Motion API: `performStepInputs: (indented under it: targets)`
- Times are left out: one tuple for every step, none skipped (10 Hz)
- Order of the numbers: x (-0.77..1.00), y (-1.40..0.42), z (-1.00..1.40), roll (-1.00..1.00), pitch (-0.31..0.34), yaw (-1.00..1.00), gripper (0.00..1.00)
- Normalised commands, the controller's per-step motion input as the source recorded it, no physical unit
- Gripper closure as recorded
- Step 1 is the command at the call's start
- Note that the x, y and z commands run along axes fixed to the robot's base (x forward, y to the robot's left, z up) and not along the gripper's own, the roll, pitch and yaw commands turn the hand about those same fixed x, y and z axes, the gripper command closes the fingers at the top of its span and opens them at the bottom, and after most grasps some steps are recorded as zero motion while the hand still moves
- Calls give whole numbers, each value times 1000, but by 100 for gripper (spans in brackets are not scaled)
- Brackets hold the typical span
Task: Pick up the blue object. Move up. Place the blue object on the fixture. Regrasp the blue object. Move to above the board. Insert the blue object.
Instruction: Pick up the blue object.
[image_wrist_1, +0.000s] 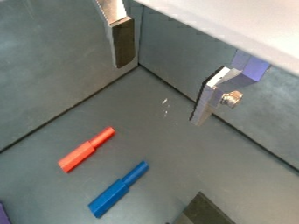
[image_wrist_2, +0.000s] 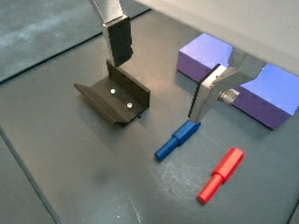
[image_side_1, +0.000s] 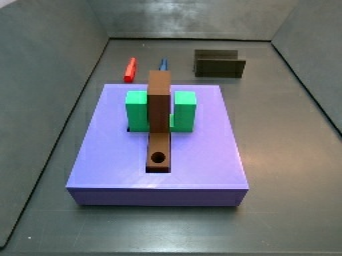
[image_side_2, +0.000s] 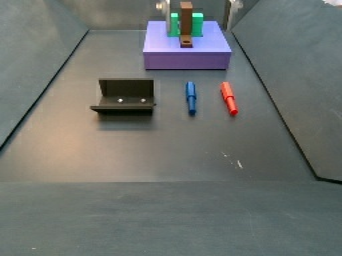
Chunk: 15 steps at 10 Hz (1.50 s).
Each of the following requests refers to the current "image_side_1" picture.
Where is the blue peg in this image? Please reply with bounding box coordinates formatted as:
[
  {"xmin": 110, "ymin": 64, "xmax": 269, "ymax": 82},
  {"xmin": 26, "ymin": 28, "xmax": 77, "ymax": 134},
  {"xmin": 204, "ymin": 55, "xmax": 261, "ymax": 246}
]
[{"xmin": 158, "ymin": 58, "xmax": 168, "ymax": 71}]

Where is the black angled fixture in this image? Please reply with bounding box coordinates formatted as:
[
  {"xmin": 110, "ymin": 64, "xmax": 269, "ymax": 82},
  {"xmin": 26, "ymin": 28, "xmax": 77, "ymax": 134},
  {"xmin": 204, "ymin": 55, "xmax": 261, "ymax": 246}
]
[{"xmin": 193, "ymin": 49, "xmax": 245, "ymax": 78}]

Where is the green U-shaped block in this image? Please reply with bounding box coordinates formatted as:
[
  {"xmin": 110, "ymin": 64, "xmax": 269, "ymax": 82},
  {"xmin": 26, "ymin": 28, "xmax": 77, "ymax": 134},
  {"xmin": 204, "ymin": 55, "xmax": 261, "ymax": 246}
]
[{"xmin": 125, "ymin": 91, "xmax": 196, "ymax": 132}]

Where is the brown T-shaped block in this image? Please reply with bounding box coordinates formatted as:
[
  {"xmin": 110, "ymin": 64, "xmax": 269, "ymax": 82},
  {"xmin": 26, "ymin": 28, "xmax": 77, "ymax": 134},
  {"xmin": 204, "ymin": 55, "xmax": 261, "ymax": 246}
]
[{"xmin": 145, "ymin": 70, "xmax": 170, "ymax": 173}]

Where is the purple base block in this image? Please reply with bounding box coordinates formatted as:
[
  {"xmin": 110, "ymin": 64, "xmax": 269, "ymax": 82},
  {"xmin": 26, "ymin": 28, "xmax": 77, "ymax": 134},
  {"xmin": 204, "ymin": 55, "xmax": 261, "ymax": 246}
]
[{"xmin": 66, "ymin": 84, "xmax": 248, "ymax": 206}]

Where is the red peg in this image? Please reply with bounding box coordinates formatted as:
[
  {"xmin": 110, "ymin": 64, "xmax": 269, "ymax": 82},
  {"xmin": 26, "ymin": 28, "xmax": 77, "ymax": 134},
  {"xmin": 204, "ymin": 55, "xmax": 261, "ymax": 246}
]
[{"xmin": 124, "ymin": 57, "xmax": 136, "ymax": 83}]

